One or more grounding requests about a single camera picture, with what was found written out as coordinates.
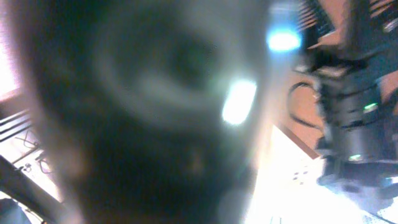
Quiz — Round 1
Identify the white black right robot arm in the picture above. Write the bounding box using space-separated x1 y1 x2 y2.
294 1 397 199

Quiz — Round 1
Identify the black Galaxy smartphone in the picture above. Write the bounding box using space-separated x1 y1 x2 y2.
5 0 271 223

